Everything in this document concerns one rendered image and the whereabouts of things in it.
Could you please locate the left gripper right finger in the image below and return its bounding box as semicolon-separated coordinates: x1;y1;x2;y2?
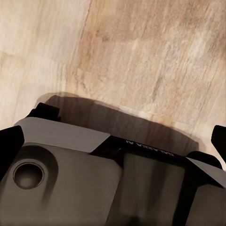
211;125;226;163

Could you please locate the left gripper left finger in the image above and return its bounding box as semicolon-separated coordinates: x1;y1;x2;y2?
0;125;24;181

